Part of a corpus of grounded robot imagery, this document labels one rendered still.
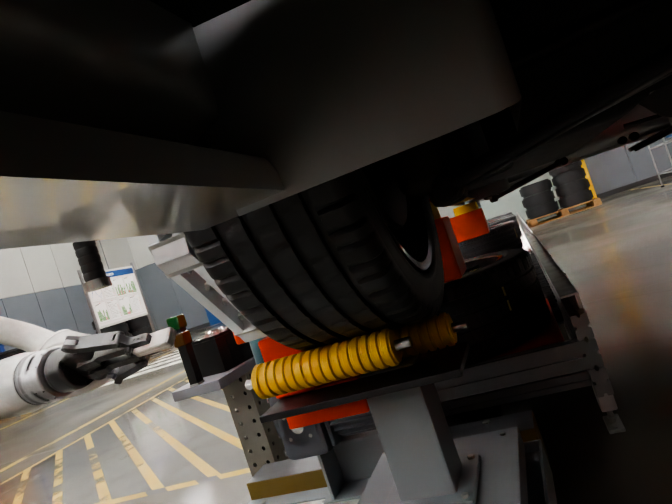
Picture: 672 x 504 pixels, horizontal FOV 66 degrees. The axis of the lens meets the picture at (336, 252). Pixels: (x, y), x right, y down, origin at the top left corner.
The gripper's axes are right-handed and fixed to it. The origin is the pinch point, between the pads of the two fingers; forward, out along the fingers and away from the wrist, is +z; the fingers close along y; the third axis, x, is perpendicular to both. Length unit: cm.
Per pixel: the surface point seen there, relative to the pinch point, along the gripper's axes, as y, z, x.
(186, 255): 11.3, 14.5, 3.4
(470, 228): -185, 30, 179
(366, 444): -75, 4, 10
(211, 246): 13.6, 21.1, 0.4
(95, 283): 7.0, -10.0, 10.4
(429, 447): -33.6, 32.5, -10.4
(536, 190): -765, 113, 780
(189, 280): 6.4, 11.1, 3.8
